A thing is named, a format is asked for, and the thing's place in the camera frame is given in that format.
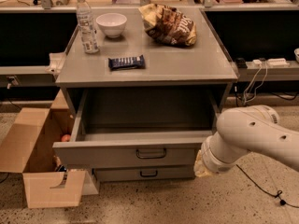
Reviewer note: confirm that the white ceramic bowl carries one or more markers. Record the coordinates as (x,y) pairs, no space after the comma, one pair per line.
(111,24)

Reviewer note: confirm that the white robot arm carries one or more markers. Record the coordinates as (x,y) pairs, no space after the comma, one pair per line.
(242,130)

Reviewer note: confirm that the grey drawer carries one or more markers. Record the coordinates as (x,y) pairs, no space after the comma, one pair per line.
(138,127)
(146,173)

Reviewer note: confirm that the grey drawer cabinet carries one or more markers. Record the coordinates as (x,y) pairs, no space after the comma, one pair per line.
(202,65)

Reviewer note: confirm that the brown chip bag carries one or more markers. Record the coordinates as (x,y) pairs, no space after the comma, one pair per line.
(168,25)

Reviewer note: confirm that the red apple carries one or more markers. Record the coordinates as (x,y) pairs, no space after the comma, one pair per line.
(66,138)

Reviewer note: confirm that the white power strip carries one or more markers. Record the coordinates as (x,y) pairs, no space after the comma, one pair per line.
(273,63)

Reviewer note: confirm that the grey lower drawer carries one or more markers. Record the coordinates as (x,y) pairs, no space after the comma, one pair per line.
(146,173)

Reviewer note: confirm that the blue candy bar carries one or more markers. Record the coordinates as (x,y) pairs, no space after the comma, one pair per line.
(126,63)

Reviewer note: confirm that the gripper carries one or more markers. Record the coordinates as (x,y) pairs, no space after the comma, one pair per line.
(209,160)

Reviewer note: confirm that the clear plastic water bottle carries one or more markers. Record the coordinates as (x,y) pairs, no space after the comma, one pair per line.
(86,27)

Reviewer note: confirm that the open cardboard box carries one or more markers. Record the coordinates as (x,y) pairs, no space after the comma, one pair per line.
(27,149)

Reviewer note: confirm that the grey top drawer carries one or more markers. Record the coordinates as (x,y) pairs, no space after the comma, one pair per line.
(138,127)

